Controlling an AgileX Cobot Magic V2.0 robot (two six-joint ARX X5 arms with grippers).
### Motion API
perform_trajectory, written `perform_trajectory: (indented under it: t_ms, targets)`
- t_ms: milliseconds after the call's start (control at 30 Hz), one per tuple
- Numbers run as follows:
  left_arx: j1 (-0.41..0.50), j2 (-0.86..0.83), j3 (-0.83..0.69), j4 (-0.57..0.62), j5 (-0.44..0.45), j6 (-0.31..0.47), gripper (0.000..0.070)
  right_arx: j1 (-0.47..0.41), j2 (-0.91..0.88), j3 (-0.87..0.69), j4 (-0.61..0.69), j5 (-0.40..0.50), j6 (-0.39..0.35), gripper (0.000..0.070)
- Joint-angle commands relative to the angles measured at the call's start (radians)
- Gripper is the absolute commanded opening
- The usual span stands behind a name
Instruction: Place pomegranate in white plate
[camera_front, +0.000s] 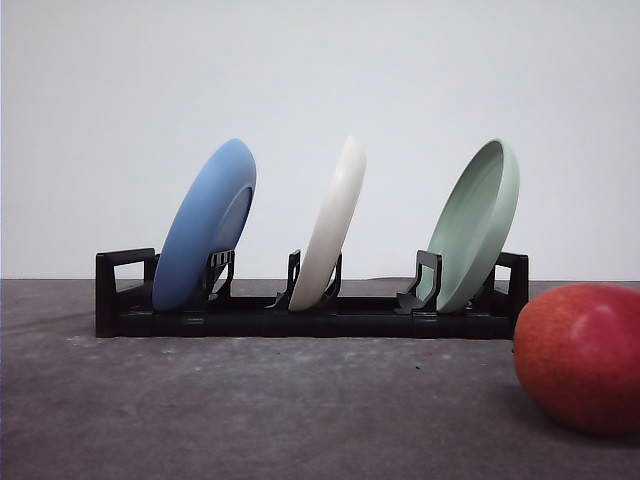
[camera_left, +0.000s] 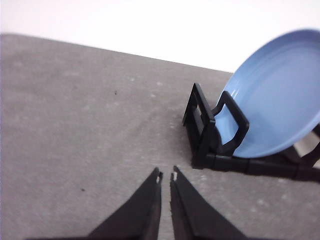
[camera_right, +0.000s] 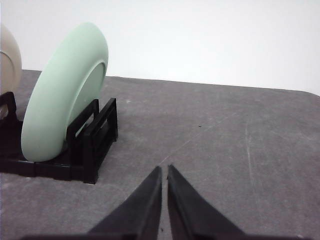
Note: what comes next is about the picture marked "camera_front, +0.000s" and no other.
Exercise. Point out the white plate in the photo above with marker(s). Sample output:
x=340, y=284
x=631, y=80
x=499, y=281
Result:
x=330, y=228

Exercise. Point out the red pomegranate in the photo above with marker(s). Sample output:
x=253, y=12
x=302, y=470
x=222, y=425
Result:
x=578, y=348

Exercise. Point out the blue plate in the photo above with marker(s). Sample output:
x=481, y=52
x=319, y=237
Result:
x=211, y=217

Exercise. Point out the green plate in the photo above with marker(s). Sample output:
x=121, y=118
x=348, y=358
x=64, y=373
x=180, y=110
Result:
x=474, y=227

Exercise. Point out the black plastic dish rack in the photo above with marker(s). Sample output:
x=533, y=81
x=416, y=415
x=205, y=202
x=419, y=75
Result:
x=125, y=305

